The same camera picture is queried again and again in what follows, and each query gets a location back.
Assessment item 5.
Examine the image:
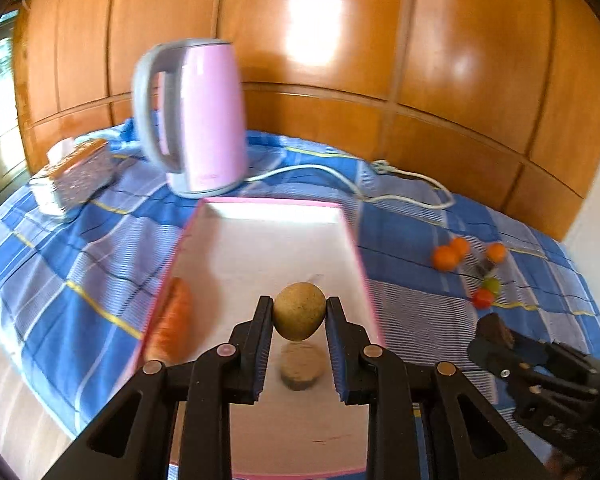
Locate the blue plaid bedsheet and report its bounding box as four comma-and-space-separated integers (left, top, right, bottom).
0, 117, 600, 480

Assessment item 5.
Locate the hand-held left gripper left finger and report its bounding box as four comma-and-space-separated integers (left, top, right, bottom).
45, 296, 275, 480

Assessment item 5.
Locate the pink electric kettle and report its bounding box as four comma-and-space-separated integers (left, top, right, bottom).
131, 38, 248, 198

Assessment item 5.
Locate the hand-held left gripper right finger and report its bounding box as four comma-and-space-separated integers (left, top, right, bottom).
326, 296, 548, 480

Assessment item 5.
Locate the orange carrot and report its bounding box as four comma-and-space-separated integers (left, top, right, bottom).
145, 277, 193, 363

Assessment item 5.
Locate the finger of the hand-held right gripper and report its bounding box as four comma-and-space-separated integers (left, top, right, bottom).
467, 335, 513, 378
480, 312, 518, 348

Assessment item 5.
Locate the glittery brown box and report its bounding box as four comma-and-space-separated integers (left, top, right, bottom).
50, 140, 116, 208

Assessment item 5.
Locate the white kettle power cable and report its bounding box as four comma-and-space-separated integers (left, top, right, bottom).
244, 159, 457, 209

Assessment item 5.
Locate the brown potato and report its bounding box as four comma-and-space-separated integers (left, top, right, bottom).
272, 282, 327, 342

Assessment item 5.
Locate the pink cardboard box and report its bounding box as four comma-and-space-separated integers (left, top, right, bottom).
140, 197, 386, 478

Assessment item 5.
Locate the wooden wardrobe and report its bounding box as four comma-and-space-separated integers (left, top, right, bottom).
12, 0, 600, 242

